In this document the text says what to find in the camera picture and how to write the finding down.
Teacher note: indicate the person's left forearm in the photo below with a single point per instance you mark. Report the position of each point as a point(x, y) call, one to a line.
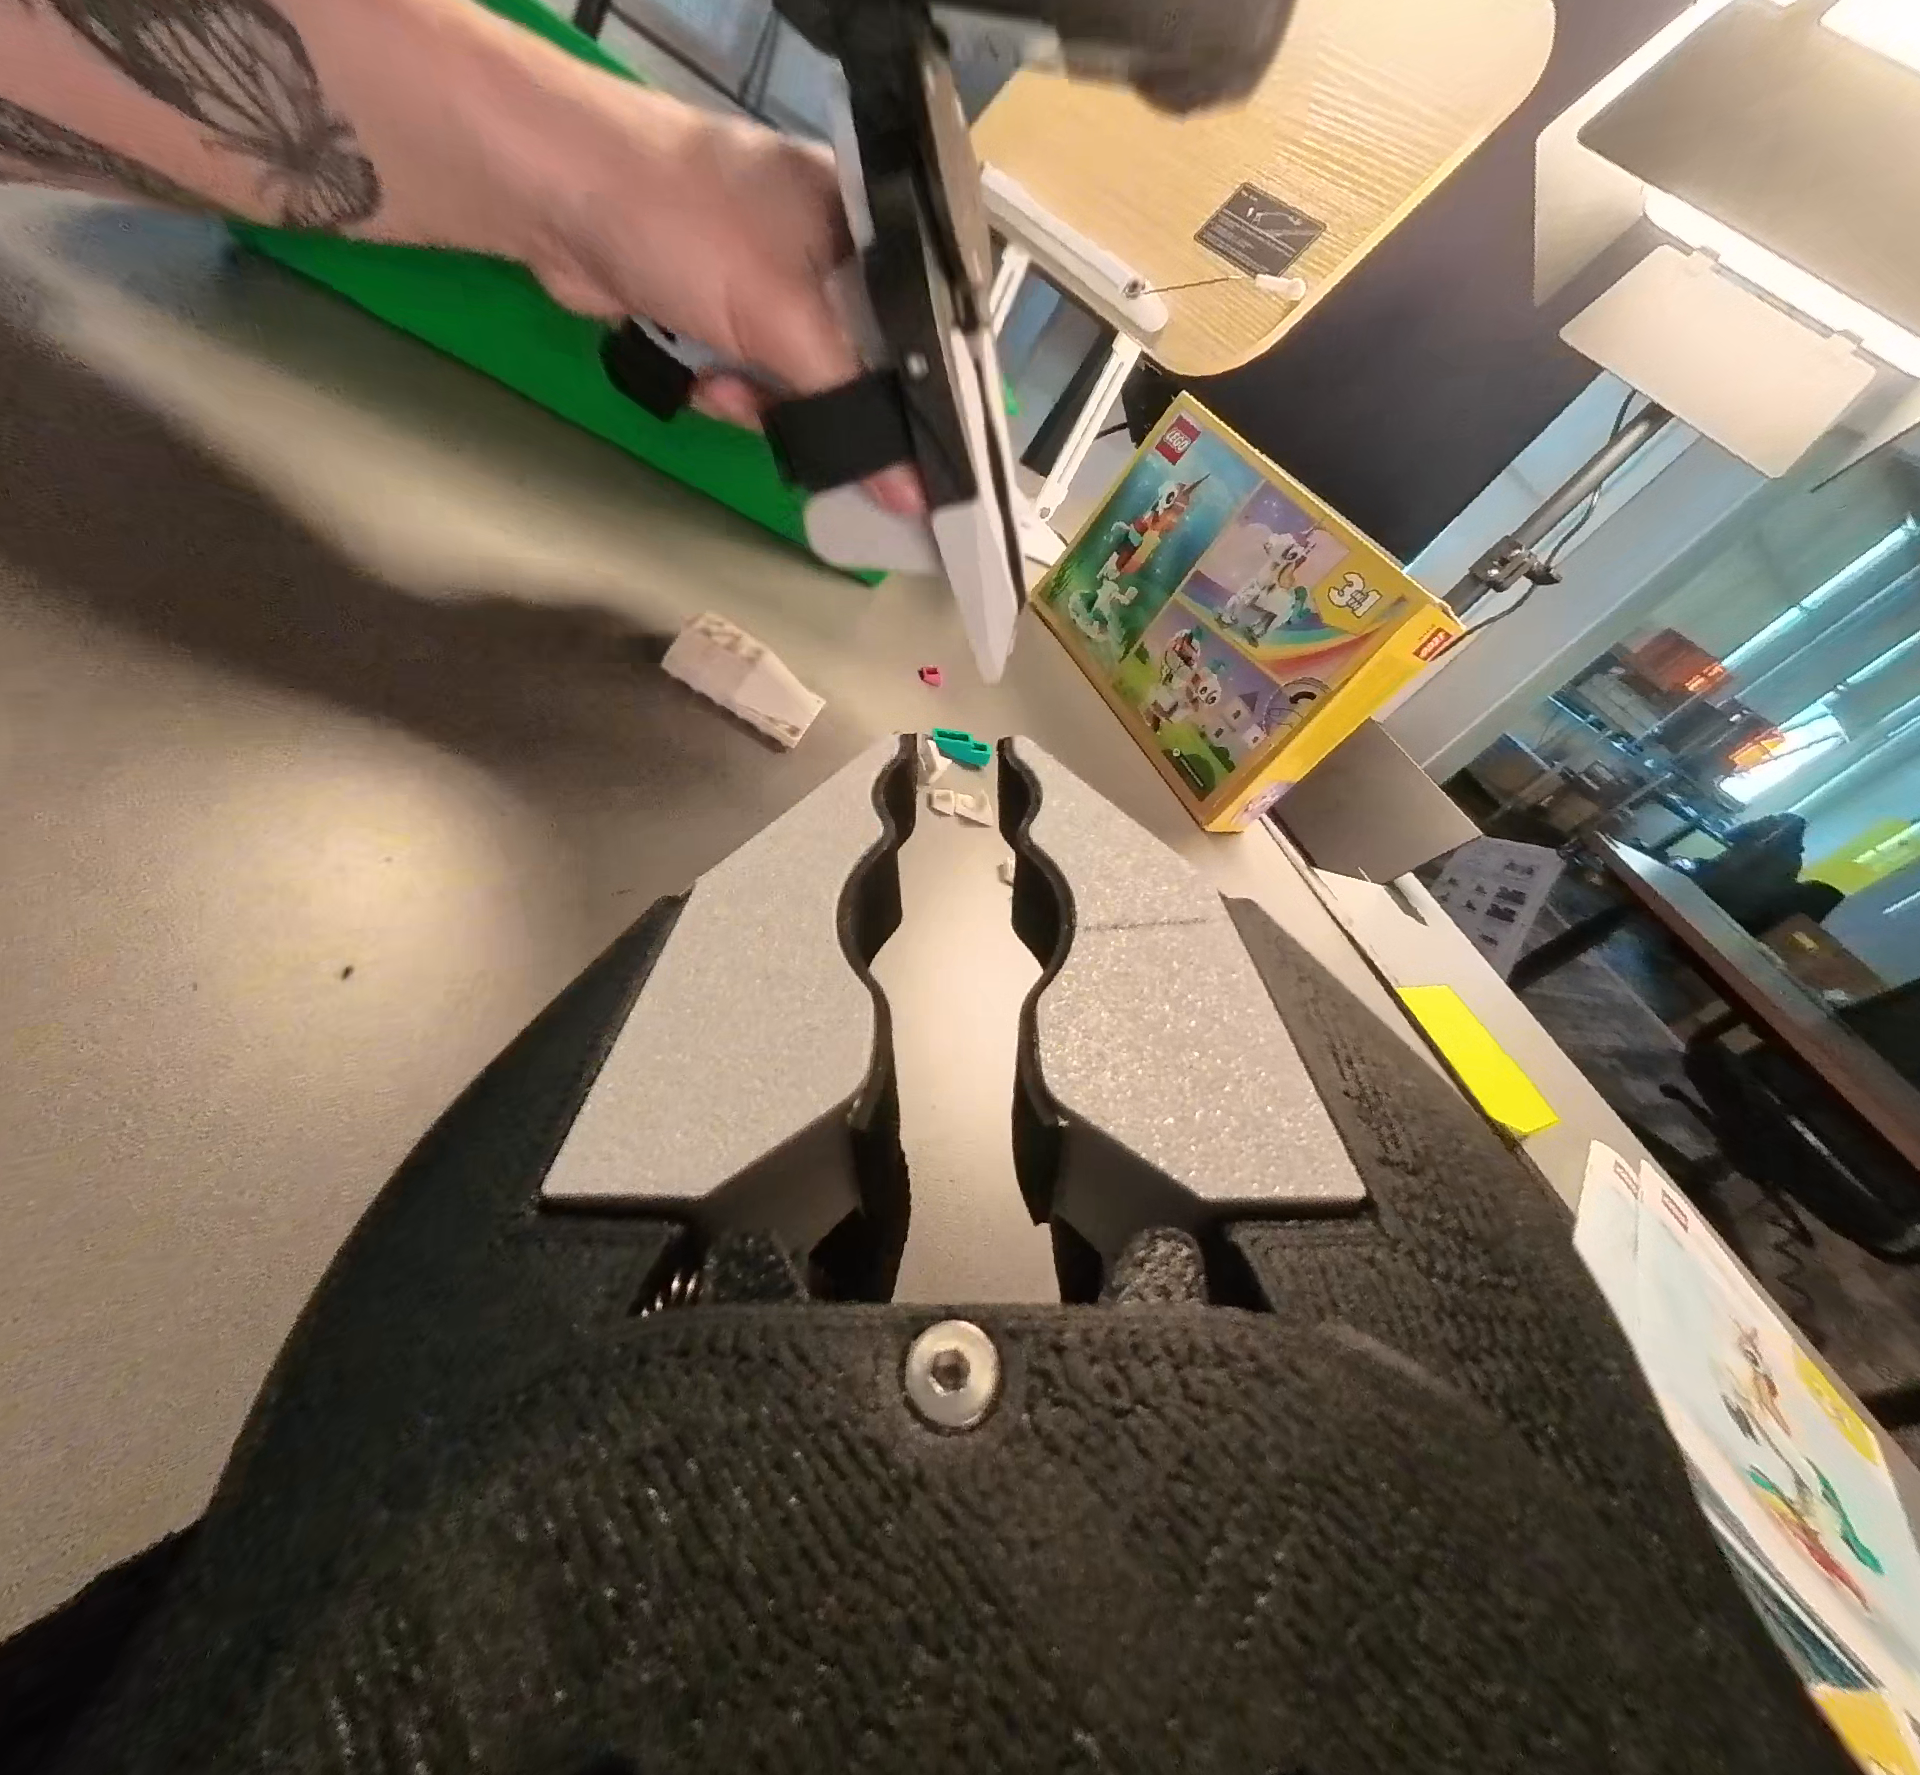
point(271, 50)

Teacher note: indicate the brown background desk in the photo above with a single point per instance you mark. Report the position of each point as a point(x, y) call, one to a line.
point(1754, 980)

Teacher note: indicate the grey cardboard flap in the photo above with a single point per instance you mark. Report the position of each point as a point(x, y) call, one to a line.
point(1403, 799)

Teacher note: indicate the lego instruction booklet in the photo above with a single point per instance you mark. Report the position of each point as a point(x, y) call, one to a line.
point(1754, 1399)

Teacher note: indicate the black label sticker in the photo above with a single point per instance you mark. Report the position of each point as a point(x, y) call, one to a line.
point(1259, 229)

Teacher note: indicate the yellow sticky note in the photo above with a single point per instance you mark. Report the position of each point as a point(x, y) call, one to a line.
point(1477, 1062)

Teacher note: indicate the teal lego piece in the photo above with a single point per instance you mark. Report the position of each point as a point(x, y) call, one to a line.
point(960, 747)

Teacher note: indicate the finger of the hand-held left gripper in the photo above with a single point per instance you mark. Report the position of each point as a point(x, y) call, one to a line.
point(991, 530)

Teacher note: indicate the yellow lego set box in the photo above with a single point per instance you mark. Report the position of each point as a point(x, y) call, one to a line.
point(1245, 619)

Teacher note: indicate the printed paper sheet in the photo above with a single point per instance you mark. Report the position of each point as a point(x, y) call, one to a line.
point(1499, 898)

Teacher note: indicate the metal storage shelf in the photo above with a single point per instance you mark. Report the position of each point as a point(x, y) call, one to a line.
point(1679, 710)

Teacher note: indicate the person's left hand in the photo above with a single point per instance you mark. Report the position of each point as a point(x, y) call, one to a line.
point(705, 260)

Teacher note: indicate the white overhead light panel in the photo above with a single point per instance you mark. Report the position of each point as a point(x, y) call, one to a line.
point(1754, 155)

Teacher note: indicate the black office chair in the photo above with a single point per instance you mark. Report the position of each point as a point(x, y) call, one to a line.
point(1800, 1129)

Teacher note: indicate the white table frame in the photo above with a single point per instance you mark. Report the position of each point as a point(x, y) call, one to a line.
point(1072, 245)

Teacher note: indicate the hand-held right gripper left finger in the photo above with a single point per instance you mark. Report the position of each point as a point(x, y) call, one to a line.
point(705, 1038)

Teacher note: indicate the white sloped Lego piece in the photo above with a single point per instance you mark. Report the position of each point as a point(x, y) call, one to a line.
point(742, 678)

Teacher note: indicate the green plastic bin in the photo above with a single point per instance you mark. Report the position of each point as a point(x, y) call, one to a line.
point(570, 365)

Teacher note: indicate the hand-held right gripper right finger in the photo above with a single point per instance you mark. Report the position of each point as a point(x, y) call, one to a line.
point(1185, 1056)

